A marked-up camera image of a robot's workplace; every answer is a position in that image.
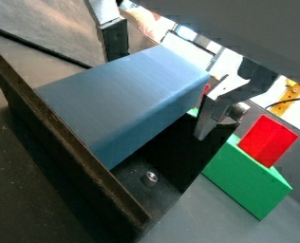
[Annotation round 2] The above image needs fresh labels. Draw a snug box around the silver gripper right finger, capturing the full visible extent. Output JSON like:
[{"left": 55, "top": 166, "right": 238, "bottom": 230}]
[{"left": 193, "top": 58, "right": 280, "bottom": 140}]

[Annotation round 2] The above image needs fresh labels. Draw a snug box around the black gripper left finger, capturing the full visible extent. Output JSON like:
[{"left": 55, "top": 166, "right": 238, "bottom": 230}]
[{"left": 85, "top": 0, "right": 129, "bottom": 62}]

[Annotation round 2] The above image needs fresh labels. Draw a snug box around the blue rectangular block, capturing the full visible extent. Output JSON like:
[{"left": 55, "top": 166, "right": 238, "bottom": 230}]
[{"left": 36, "top": 46, "right": 209, "bottom": 169}]

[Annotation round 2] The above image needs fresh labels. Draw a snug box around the green shape sorter board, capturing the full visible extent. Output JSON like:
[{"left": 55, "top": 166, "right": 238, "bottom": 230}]
[{"left": 186, "top": 107, "right": 294, "bottom": 222}]

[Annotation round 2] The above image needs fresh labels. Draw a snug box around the black curved fixture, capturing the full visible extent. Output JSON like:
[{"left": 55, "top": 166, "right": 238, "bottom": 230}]
[{"left": 0, "top": 54, "right": 237, "bottom": 243}]

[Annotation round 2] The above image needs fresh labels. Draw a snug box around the red rectangular block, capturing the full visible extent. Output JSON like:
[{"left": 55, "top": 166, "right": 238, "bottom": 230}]
[{"left": 237, "top": 115, "right": 298, "bottom": 168}]

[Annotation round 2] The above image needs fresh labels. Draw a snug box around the black cable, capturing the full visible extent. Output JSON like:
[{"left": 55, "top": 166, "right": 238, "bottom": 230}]
[{"left": 264, "top": 96, "right": 300, "bottom": 110}]

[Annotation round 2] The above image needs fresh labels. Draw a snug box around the yellow metal frame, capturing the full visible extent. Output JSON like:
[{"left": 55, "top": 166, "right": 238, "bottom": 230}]
[{"left": 268, "top": 79, "right": 300, "bottom": 117}]

